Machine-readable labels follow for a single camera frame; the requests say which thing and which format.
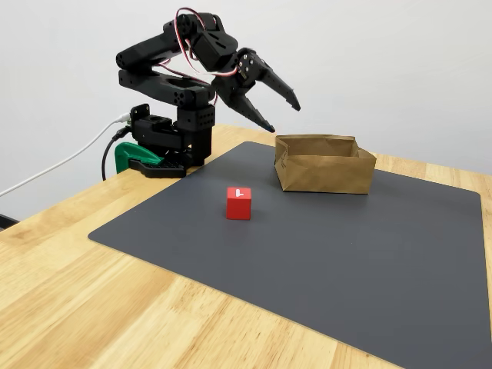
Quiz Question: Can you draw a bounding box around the green table clamp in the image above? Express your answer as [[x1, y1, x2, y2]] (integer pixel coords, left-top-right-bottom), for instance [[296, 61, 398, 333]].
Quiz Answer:
[[114, 141, 165, 173]]

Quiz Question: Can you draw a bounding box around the brown cardboard tray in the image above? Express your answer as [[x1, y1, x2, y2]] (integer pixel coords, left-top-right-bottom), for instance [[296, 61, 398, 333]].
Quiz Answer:
[[274, 134, 377, 195]]

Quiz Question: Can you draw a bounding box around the white USB cable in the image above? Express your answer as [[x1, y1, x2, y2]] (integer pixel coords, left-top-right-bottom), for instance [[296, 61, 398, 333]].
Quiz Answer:
[[0, 112, 131, 198]]

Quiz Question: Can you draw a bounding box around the red cube with white mark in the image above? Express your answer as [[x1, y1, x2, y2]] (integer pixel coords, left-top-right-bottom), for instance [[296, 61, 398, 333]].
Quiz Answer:
[[225, 187, 252, 221]]

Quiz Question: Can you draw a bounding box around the red white servo cable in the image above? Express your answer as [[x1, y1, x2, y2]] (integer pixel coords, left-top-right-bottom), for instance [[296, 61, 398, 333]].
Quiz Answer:
[[175, 8, 211, 58], [151, 57, 241, 84]]

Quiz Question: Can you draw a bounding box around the black power cable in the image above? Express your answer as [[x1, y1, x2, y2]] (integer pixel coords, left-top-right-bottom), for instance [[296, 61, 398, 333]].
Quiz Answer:
[[101, 128, 134, 181]]

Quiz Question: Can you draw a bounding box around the grey rectangular mat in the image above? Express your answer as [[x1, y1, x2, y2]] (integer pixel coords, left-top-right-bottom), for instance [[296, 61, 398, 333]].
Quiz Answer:
[[88, 141, 484, 369]]

